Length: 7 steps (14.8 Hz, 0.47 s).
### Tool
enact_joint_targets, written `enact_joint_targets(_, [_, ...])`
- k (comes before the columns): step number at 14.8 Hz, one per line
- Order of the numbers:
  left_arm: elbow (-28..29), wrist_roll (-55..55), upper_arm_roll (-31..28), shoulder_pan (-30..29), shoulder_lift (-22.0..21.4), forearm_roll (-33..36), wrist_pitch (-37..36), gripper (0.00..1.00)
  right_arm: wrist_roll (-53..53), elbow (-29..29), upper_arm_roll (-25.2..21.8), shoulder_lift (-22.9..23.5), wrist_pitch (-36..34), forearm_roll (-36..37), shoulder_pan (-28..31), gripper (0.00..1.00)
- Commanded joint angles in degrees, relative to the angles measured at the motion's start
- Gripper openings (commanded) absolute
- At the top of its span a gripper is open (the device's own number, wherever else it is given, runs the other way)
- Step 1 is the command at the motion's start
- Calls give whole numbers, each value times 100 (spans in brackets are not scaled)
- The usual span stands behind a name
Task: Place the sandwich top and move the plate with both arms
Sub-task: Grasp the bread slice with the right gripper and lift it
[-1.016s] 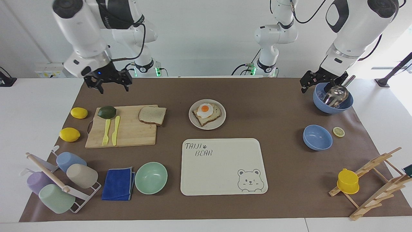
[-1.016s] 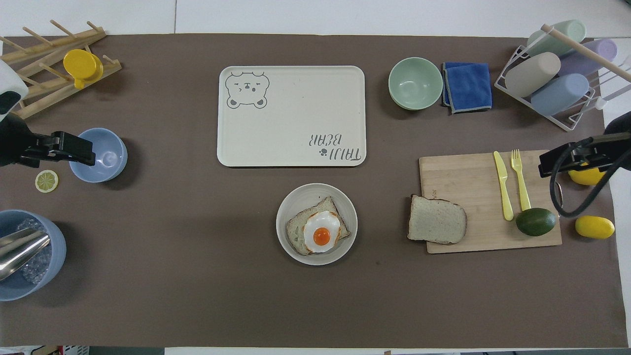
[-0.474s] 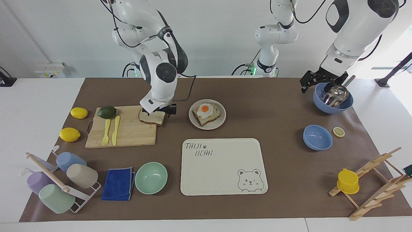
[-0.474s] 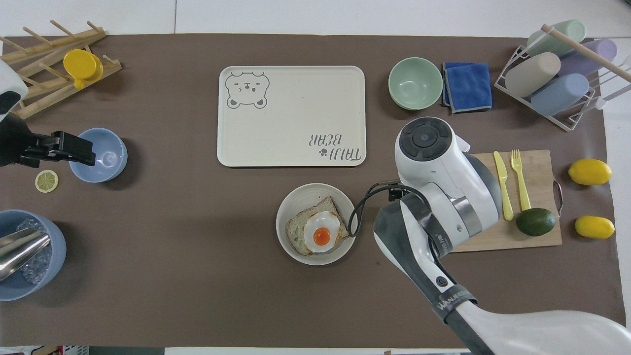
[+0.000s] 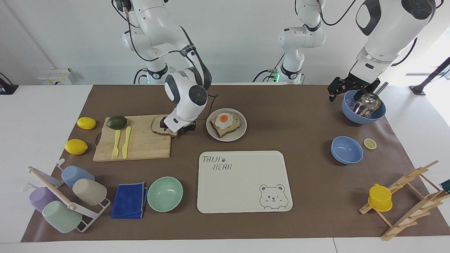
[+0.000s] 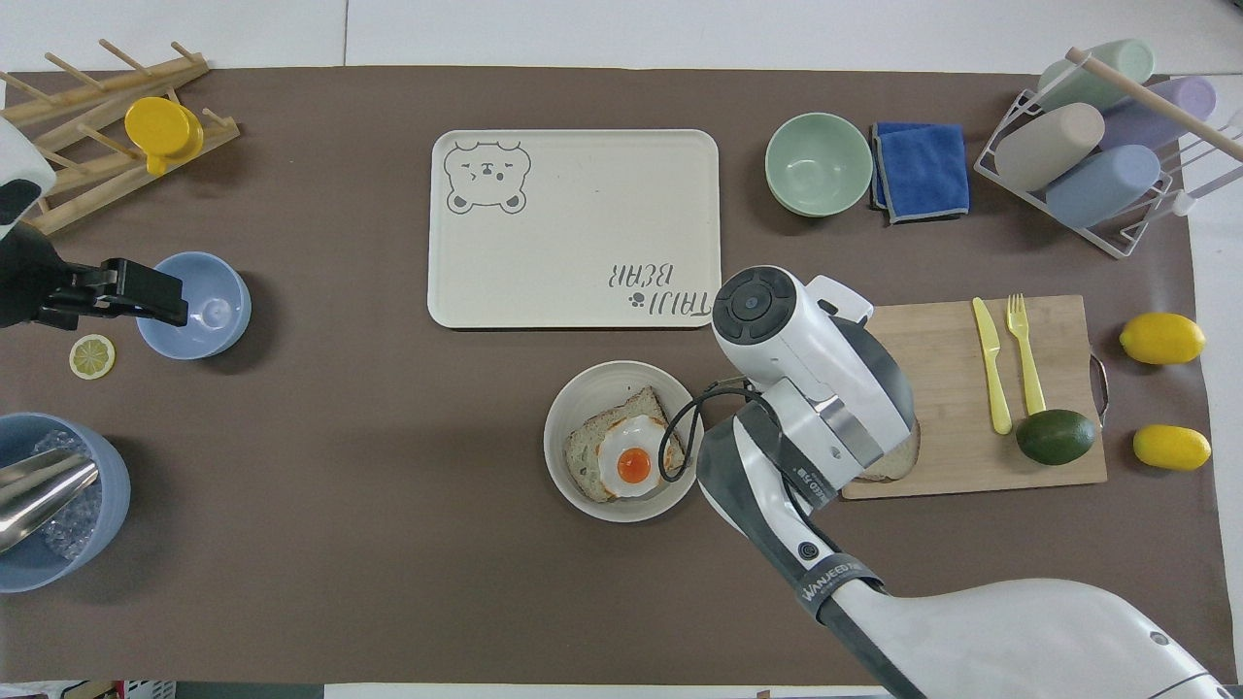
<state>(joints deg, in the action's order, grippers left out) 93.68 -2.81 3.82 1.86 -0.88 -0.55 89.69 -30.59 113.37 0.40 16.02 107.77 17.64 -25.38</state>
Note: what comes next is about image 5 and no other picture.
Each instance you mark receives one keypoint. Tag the metal ladle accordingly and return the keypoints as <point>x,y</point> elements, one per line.
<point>367,103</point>

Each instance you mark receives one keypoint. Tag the black stand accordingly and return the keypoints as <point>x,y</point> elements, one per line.
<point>7,88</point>
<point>420,88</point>

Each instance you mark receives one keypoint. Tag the yellow lemon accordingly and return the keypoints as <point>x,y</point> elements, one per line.
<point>76,147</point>
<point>86,123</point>

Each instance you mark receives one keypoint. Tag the white wall box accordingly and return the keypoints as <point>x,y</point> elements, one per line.
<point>54,77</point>

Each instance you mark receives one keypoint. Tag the round cream plate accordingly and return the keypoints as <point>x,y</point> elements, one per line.
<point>242,126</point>

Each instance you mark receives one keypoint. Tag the yellow plastic fork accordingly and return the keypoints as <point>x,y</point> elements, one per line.
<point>116,140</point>

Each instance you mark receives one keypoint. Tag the wooden dish rack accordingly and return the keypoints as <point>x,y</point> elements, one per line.
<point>418,207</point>

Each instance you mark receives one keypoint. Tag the wooden cutting board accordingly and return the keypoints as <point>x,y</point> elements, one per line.
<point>147,147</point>

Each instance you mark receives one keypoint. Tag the lemon slice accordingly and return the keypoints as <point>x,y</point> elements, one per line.
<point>370,143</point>

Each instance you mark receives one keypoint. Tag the beige cup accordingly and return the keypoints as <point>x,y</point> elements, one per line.
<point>90,191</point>

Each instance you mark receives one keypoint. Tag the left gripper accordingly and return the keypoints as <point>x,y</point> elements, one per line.
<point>359,84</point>

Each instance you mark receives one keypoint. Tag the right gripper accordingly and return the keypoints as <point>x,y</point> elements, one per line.
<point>187,127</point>

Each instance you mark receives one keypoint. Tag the small blue bowl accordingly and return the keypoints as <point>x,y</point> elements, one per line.
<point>346,150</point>

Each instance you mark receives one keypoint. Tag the dark green avocado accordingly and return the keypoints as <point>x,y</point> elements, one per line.
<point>116,122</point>

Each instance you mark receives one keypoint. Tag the white cup rack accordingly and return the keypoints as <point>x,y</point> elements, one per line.
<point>52,188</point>

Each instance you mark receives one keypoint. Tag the fried egg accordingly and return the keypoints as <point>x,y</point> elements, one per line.
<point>223,120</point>

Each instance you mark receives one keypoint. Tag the folded blue cloth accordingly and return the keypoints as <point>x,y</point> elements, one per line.
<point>128,201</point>

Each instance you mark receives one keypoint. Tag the dark teal object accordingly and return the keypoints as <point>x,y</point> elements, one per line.
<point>445,185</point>

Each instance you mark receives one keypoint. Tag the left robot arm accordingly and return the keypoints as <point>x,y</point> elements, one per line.
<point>390,24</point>

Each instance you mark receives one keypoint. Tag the purple cup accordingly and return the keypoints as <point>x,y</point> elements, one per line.
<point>40,198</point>

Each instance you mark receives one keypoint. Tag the large blue bowl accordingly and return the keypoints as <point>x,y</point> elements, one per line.
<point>351,116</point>

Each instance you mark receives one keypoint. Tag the cream tray with bear print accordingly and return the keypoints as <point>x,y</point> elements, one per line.
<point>239,182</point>

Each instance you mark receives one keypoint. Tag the yellow cup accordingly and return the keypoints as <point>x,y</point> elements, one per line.
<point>380,198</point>

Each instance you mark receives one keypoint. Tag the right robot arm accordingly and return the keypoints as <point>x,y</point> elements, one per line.
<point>154,17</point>

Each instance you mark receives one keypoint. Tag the toasted bread slice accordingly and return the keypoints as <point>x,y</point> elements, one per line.
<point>235,123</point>

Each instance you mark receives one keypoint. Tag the yellow plastic knife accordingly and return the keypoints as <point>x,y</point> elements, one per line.
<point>126,144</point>

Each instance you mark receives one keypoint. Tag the blue cup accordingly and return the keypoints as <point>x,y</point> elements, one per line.
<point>75,175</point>

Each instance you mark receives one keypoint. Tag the green bowl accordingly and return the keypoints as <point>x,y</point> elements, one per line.
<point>164,194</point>

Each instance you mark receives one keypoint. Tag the green cup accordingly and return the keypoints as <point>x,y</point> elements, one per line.
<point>60,218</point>

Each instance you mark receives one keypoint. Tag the plain bread slice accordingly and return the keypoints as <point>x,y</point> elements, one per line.
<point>156,127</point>

